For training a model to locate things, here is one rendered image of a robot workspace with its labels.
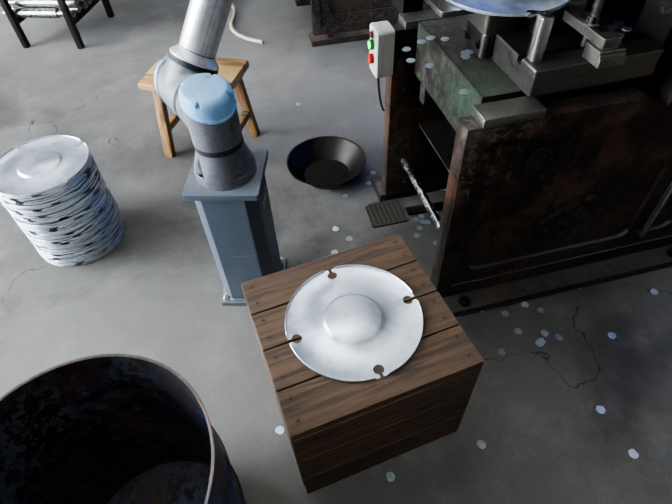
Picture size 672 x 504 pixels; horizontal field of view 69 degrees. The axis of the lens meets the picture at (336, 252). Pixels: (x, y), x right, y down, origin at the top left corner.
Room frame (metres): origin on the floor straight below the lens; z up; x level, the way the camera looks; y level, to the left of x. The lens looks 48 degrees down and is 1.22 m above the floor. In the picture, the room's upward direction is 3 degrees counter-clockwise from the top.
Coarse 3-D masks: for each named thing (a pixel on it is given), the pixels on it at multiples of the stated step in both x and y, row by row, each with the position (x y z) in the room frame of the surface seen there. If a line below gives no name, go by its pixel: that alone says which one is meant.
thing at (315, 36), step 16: (304, 0) 3.08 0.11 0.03; (320, 0) 2.62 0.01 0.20; (336, 0) 2.64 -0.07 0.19; (352, 0) 2.66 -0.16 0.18; (368, 0) 2.67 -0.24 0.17; (384, 0) 2.68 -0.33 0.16; (320, 16) 2.61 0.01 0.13; (336, 16) 2.63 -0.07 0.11; (352, 16) 2.65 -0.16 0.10; (368, 16) 2.66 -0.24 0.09; (384, 16) 2.67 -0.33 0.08; (320, 32) 2.61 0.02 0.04; (336, 32) 2.62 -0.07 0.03; (352, 32) 2.62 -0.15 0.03; (368, 32) 2.61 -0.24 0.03
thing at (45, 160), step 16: (32, 144) 1.33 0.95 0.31; (48, 144) 1.32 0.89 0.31; (64, 144) 1.32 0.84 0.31; (0, 160) 1.25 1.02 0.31; (16, 160) 1.25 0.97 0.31; (32, 160) 1.24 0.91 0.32; (48, 160) 1.23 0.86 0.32; (64, 160) 1.24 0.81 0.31; (80, 160) 1.23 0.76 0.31; (0, 176) 1.17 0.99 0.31; (16, 176) 1.17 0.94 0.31; (32, 176) 1.16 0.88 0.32; (48, 176) 1.16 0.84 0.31; (64, 176) 1.16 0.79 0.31; (0, 192) 1.09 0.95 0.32; (16, 192) 1.10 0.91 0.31; (32, 192) 1.09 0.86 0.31
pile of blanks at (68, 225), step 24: (96, 168) 1.26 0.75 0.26; (48, 192) 1.09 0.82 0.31; (72, 192) 1.13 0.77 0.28; (96, 192) 1.20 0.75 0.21; (24, 216) 1.08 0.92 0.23; (48, 216) 1.08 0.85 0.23; (72, 216) 1.11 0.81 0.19; (96, 216) 1.15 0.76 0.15; (120, 216) 1.25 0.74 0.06; (48, 240) 1.08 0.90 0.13; (72, 240) 1.09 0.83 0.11; (96, 240) 1.12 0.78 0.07; (120, 240) 1.19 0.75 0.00; (72, 264) 1.08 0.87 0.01
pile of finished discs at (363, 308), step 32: (320, 288) 0.66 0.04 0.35; (352, 288) 0.66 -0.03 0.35; (384, 288) 0.65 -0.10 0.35; (288, 320) 0.58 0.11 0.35; (320, 320) 0.58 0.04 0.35; (352, 320) 0.57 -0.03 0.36; (384, 320) 0.57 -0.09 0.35; (416, 320) 0.56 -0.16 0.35; (320, 352) 0.50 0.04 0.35; (352, 352) 0.50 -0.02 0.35; (384, 352) 0.49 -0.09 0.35
